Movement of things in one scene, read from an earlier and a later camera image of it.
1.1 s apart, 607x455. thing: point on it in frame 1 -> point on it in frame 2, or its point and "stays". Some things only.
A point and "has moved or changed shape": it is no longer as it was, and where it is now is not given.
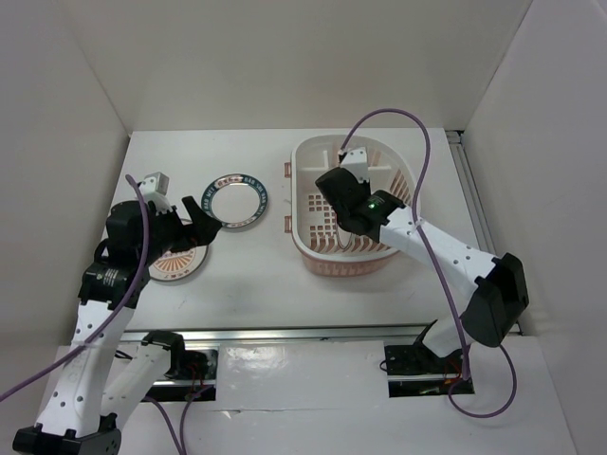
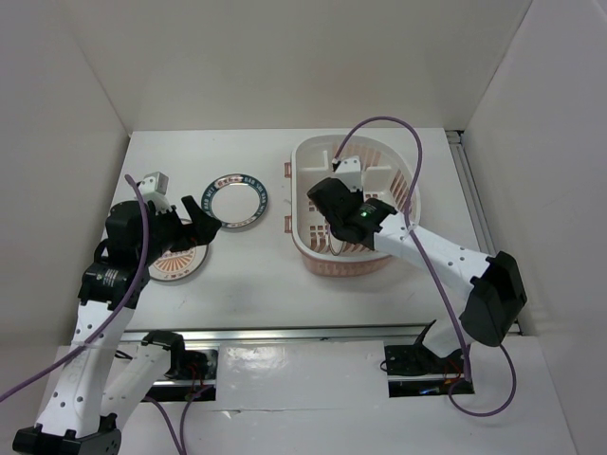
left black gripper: x=202 y=231 stays
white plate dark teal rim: x=235 y=200 stays
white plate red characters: x=344 y=238 has moved or changed shape
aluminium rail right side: x=459 y=147 stays
